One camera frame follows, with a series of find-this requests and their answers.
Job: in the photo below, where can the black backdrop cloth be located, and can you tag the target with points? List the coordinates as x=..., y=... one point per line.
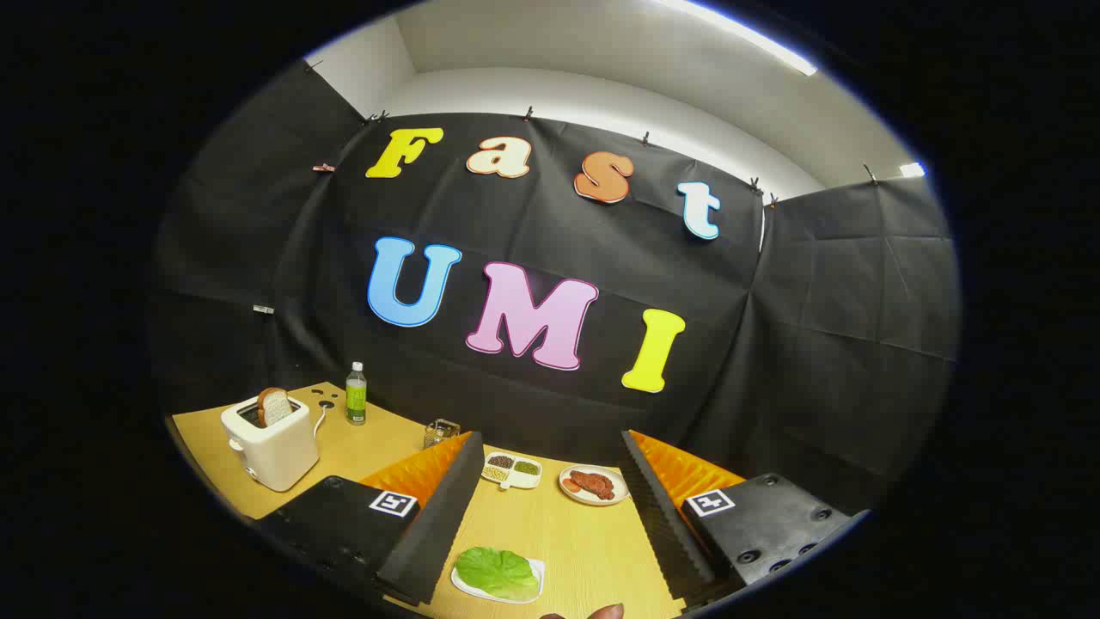
x=533, y=223

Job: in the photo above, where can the white toaster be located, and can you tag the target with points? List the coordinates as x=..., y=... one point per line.
x=275, y=454

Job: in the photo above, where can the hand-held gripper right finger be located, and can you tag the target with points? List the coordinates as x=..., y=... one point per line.
x=666, y=533

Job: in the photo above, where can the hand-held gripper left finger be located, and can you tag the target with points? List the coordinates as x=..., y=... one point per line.
x=438, y=533

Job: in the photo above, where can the brown cooked meat slice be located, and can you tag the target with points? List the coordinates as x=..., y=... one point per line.
x=593, y=483

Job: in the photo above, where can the white square plate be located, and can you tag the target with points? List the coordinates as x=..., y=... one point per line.
x=538, y=572

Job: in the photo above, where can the green label drink bottle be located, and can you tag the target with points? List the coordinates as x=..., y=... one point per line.
x=356, y=400

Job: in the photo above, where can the white oval meat plate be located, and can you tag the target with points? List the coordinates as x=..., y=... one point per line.
x=620, y=490

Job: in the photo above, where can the white divided bean dish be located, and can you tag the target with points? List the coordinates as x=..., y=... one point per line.
x=512, y=470

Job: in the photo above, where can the green lettuce leaf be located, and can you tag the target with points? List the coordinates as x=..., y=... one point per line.
x=497, y=572

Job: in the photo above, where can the toasted bread slice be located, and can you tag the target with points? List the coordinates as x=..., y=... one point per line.
x=275, y=406

